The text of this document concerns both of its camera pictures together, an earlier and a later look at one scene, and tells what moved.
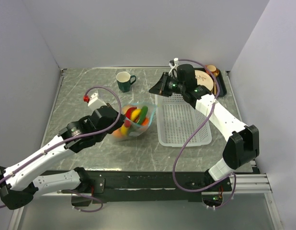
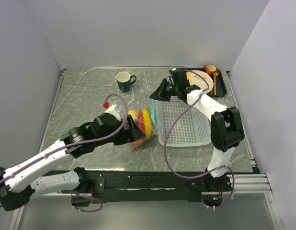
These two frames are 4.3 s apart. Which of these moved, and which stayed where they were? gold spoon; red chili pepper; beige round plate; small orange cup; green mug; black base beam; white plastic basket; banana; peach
Moved: peach; red chili pepper; banana
Stayed: beige round plate; white plastic basket; gold spoon; black base beam; small orange cup; green mug
